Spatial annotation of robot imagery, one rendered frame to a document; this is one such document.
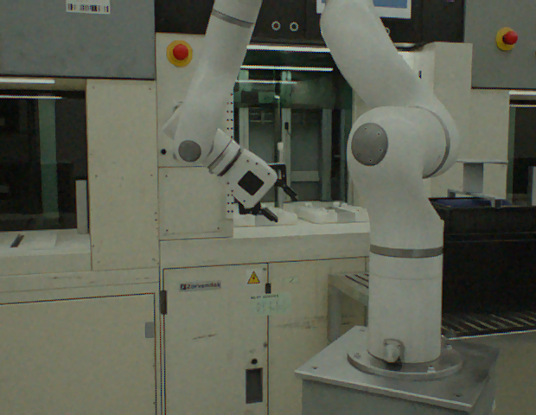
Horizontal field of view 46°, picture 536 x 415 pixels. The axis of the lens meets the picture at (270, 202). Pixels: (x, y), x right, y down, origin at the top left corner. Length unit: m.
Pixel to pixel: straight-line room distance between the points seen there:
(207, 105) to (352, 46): 0.34
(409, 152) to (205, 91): 0.49
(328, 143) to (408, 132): 1.71
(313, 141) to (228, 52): 1.44
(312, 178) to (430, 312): 1.69
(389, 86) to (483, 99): 0.92
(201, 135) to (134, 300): 0.58
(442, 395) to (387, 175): 0.33
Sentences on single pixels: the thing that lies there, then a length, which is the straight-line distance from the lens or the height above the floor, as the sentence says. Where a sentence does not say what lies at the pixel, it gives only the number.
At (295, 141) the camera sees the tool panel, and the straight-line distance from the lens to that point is 2.66.
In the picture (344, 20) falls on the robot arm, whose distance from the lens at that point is 1.09.
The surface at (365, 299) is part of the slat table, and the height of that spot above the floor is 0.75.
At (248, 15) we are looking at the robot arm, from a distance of 1.29.
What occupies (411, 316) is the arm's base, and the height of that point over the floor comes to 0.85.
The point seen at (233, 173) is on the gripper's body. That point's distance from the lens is 1.37.
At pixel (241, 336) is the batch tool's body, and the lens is 1.75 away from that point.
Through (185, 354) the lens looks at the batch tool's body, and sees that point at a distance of 1.73.
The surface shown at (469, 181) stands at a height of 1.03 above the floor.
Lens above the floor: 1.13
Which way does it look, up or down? 6 degrees down
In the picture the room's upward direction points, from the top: straight up
